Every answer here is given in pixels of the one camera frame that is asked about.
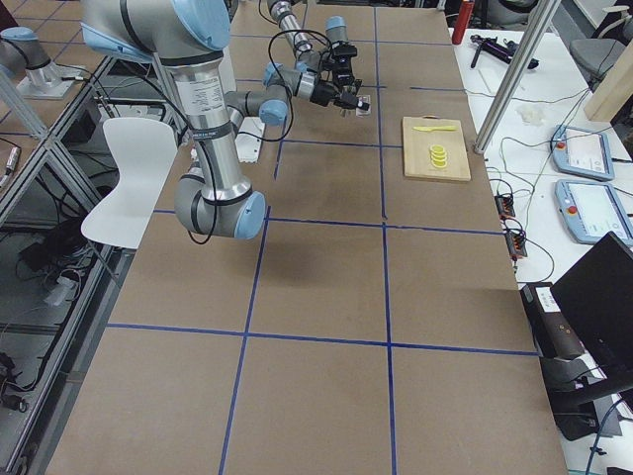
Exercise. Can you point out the clear glass cup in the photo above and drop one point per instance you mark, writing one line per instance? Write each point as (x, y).
(364, 106)

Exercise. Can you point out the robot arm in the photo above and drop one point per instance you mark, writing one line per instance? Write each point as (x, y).
(214, 198)
(327, 54)

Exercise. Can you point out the bamboo cutting board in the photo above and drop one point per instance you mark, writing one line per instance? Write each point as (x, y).
(417, 160)

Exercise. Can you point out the yellow plastic knife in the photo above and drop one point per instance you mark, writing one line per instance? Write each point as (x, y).
(431, 129)

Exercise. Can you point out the red bottle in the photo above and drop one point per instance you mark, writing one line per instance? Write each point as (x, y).
(462, 22)

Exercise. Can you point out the black handheld tool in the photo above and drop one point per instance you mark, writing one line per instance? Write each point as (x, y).
(503, 52)

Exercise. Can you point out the white plastic chair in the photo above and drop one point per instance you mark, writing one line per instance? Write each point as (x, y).
(144, 151)

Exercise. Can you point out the blue teach pendant far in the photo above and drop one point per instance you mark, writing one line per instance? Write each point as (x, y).
(582, 153)

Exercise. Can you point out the blue teach pendant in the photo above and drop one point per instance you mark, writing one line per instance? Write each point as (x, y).
(582, 153)
(592, 210)

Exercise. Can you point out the grey office chair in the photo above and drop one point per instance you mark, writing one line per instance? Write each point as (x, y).
(597, 55)

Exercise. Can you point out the blue teach pendant near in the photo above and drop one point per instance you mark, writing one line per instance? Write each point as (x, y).
(592, 210)

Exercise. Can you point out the black box on table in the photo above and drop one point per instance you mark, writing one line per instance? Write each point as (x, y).
(553, 334)

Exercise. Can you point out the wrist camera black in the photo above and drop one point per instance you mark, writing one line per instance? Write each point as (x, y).
(342, 52)

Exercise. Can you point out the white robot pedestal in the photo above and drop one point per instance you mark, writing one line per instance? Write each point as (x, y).
(248, 140)

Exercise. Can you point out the aluminium frame post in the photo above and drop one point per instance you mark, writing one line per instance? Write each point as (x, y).
(530, 40)

